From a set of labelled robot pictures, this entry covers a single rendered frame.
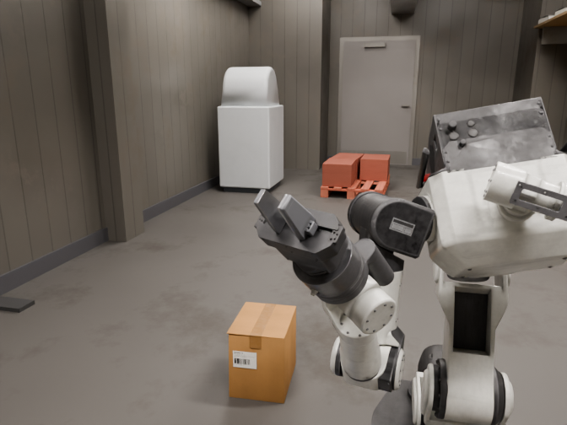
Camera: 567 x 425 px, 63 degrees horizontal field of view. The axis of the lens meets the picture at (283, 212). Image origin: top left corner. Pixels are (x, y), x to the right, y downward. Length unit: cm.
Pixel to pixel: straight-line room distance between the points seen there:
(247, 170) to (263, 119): 68
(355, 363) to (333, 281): 26
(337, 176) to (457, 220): 482
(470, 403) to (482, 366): 9
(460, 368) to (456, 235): 44
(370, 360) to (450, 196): 33
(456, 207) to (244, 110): 505
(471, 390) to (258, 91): 500
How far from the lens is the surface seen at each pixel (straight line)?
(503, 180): 80
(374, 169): 615
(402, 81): 849
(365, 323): 69
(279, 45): 787
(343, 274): 61
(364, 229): 90
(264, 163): 581
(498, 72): 869
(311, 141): 777
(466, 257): 90
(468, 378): 123
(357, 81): 852
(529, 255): 93
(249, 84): 590
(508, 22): 876
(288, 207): 52
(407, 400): 186
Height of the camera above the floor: 125
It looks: 14 degrees down
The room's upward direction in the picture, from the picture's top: straight up
